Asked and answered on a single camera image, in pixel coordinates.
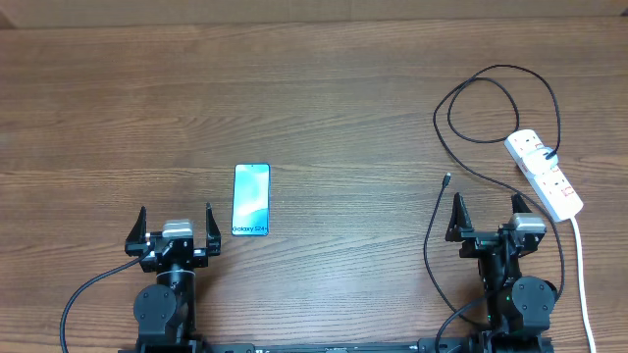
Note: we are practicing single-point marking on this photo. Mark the cardboard board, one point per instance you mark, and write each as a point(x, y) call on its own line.
point(103, 13)

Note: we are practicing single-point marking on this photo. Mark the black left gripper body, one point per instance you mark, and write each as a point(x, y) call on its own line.
point(199, 259)

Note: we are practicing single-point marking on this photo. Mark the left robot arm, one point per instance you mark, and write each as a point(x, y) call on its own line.
point(166, 310)

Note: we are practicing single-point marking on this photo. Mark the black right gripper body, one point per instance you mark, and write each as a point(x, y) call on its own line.
point(478, 241)

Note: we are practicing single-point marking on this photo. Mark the blue Samsung Galaxy smartphone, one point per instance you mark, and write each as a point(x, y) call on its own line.
point(251, 201)

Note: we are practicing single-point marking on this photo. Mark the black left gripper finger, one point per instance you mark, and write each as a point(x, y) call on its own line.
point(135, 244)
point(213, 235)

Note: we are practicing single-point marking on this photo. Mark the white charger plug adapter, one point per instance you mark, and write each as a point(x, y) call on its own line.
point(538, 162)

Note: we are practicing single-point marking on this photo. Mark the white power strip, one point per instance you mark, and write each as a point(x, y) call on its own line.
point(553, 188)

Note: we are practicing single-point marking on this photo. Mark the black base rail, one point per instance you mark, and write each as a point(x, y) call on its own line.
point(423, 345)

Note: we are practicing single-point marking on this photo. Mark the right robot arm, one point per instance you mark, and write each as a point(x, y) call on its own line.
point(518, 307)

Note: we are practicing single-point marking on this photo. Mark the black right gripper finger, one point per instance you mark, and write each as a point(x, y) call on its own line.
point(518, 204)
point(460, 226)

